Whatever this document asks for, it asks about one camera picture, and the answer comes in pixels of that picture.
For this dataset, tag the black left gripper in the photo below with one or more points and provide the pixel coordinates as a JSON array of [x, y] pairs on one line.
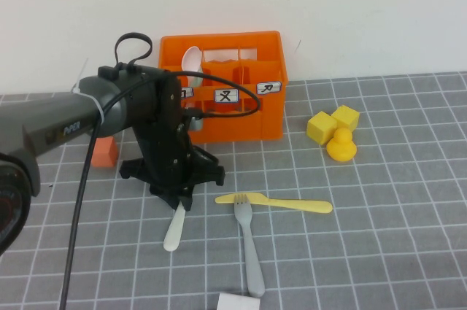
[[164, 157]]

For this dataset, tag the white plastic knife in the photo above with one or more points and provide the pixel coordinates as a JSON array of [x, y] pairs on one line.
[[173, 233]]

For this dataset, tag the grey plastic fork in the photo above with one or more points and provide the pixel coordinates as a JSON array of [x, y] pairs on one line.
[[251, 259]]

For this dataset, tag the yellow plastic knife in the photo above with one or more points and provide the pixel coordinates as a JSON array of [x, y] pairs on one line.
[[299, 205]]

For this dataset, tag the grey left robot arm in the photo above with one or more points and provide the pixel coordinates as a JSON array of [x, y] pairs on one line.
[[54, 120]]

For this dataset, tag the orange plastic cutlery holder crate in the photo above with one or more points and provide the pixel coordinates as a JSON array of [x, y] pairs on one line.
[[233, 129]]

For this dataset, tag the orange foam cube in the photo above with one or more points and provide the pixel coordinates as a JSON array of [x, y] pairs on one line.
[[106, 155]]

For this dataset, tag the white paper label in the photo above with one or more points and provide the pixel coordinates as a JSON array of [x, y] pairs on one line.
[[226, 96], [187, 93], [269, 88]]

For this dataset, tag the white paper sheet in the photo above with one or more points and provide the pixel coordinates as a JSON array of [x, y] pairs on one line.
[[237, 302]]

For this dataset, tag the mint green plastic spoon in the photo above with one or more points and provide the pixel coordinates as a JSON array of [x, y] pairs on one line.
[[200, 82]]

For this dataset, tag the white zip tie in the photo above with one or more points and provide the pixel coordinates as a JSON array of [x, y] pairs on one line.
[[98, 107]]

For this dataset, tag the white plastic spoon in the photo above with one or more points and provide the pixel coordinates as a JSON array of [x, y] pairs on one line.
[[191, 60]]

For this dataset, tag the yellow foam cube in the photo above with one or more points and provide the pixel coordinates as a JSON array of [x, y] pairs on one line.
[[320, 128], [346, 116]]

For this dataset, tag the yellow rubber duck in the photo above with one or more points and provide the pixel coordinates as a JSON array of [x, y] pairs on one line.
[[341, 149]]

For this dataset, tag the grey grid pattern mat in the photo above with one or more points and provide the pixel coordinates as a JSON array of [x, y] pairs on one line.
[[365, 233]]

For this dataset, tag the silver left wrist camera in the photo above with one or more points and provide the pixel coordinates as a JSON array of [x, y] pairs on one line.
[[197, 124]]

